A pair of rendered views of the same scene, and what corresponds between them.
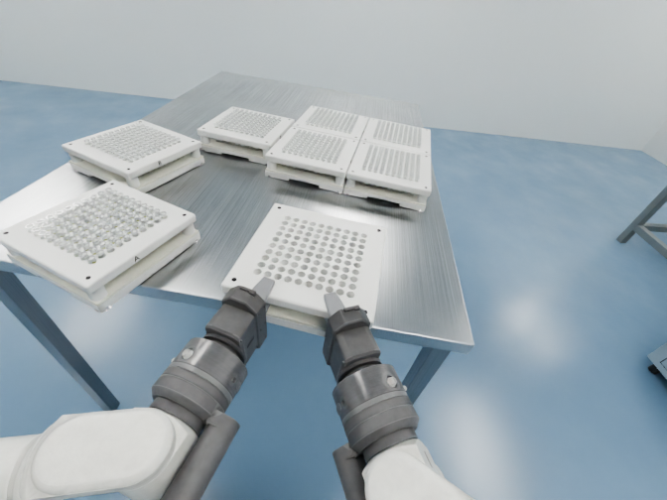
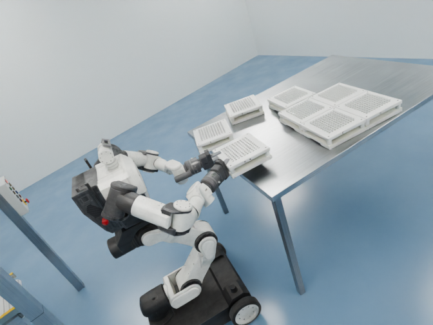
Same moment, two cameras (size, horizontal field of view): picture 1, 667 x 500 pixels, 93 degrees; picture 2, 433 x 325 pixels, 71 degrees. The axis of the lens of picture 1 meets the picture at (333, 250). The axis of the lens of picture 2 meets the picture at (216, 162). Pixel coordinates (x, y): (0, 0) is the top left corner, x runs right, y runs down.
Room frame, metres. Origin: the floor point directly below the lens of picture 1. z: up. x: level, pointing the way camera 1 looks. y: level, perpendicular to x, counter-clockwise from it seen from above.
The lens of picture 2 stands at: (-0.16, -1.30, 1.85)
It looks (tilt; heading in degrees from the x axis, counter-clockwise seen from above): 32 degrees down; 72
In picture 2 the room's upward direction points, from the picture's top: 21 degrees counter-clockwise
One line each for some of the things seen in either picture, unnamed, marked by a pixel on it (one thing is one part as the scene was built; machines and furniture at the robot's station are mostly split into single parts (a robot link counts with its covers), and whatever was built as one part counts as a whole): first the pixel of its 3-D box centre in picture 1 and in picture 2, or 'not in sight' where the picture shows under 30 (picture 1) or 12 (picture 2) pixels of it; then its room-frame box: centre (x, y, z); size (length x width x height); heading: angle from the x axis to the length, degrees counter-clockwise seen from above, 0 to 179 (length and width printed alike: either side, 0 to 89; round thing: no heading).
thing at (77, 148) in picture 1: (136, 146); (242, 106); (0.80, 0.60, 0.94); 0.25 x 0.24 x 0.02; 70
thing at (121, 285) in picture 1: (112, 244); (214, 138); (0.45, 0.46, 0.89); 0.24 x 0.24 x 0.02; 71
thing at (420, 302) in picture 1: (287, 146); (311, 106); (1.12, 0.23, 0.86); 1.50 x 1.10 x 0.04; 179
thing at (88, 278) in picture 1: (103, 226); (212, 132); (0.45, 0.46, 0.94); 0.25 x 0.24 x 0.02; 71
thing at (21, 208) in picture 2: not in sight; (12, 195); (-0.91, 1.02, 0.98); 0.17 x 0.06 x 0.26; 98
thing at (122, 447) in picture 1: (106, 459); (174, 169); (0.07, 0.19, 0.99); 0.13 x 0.07 x 0.09; 105
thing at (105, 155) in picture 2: not in sight; (106, 155); (-0.20, 0.09, 1.30); 0.10 x 0.07 x 0.09; 84
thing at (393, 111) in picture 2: not in sight; (367, 112); (1.17, -0.17, 0.89); 0.24 x 0.24 x 0.02; 83
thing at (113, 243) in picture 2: not in sight; (133, 233); (-0.29, 0.10, 0.83); 0.28 x 0.13 x 0.18; 174
